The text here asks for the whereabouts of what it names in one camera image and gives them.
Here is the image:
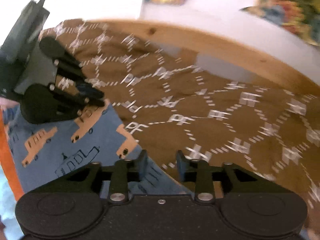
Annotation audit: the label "brown patterned bedspread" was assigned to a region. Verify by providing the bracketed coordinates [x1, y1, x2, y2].
[0, 18, 320, 240]

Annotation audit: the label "blue car-print pants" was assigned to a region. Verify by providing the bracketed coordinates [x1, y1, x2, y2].
[3, 98, 194, 196]

